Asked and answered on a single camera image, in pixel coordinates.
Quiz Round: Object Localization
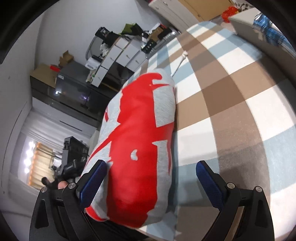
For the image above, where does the grey sweatshirt with red print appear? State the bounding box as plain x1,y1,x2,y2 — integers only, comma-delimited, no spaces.
84,69,176,228

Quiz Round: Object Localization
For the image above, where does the left hand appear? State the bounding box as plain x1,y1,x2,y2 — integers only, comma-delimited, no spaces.
58,181,69,189

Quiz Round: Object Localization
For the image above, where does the green bag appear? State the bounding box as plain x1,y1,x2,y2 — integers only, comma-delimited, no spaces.
121,24,141,36

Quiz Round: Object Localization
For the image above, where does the black tv cabinet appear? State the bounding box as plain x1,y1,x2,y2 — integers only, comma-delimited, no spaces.
30,60,131,128

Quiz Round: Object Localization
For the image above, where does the silver aluminium suitcase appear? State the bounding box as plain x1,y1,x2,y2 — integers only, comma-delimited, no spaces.
145,31,180,59

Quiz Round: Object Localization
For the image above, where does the white drawer cabinet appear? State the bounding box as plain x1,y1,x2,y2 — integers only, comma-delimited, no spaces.
85,36,146,87

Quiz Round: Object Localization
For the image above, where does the cardboard box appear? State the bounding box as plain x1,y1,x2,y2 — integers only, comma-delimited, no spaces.
59,51,74,68

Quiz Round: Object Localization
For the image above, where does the orange plastic bag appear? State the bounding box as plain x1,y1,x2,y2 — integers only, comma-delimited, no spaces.
221,6,239,23

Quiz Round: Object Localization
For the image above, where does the blue white clothes pile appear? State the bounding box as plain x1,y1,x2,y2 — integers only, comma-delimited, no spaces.
252,13,290,47

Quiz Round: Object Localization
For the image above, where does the white low drawer unit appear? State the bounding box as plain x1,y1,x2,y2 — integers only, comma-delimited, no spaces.
149,0,199,33

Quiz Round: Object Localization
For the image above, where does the wooden double door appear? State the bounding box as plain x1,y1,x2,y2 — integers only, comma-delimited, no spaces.
179,0,234,21

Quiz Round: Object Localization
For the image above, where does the checkered brown blue bed cover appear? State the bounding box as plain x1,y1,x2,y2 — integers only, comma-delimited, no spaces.
135,22,295,240

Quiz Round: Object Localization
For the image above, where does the white drawstring cord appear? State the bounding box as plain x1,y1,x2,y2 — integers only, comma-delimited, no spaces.
170,51,188,77

